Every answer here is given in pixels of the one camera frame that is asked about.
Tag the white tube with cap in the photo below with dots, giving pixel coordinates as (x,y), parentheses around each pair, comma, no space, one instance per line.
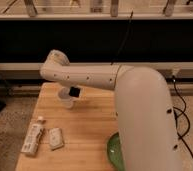
(32,139)

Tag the small white packet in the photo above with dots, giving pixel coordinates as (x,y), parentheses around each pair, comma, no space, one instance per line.
(55,138)

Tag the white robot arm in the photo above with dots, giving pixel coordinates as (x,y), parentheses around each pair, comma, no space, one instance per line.
(143,104)

